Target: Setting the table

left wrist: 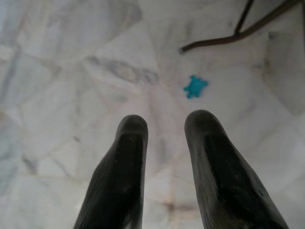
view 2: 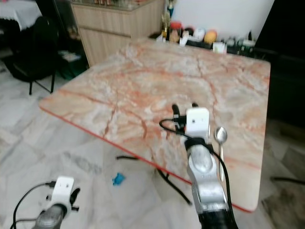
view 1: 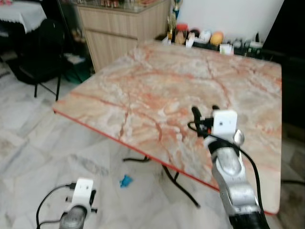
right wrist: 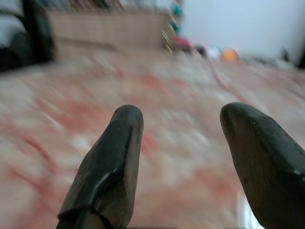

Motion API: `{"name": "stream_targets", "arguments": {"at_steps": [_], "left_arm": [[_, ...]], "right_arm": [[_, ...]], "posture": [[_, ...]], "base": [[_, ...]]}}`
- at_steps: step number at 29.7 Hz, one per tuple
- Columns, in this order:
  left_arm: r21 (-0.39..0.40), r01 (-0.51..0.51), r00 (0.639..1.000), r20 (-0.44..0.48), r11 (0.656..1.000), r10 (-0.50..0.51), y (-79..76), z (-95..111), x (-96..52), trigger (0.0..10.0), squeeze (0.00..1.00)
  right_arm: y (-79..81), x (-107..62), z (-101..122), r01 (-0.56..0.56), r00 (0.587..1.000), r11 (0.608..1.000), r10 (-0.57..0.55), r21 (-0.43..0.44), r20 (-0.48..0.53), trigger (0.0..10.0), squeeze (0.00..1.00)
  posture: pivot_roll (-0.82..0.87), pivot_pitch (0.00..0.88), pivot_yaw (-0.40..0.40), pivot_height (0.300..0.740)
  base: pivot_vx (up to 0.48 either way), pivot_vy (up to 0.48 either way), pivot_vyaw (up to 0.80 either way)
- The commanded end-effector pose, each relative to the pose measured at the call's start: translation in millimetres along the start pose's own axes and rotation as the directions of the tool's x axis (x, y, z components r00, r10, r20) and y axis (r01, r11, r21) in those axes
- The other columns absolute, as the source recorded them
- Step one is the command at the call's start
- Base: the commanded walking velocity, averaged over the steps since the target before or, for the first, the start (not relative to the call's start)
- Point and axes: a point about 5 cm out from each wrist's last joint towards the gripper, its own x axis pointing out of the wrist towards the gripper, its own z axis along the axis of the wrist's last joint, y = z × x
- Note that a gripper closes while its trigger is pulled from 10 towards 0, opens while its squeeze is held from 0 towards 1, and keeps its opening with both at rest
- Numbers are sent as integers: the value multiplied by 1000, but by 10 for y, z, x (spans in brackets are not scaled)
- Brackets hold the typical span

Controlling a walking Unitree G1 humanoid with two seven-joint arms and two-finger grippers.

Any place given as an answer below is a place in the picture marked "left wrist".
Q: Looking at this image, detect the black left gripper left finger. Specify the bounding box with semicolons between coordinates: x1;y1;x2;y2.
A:
72;114;149;229

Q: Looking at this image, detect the blue scrap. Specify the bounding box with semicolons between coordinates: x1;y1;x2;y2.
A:
183;75;209;100

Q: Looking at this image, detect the dark metal table frame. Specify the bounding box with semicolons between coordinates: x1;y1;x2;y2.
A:
179;0;301;54

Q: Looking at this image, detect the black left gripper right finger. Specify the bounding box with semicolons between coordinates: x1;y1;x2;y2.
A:
184;109;290;229

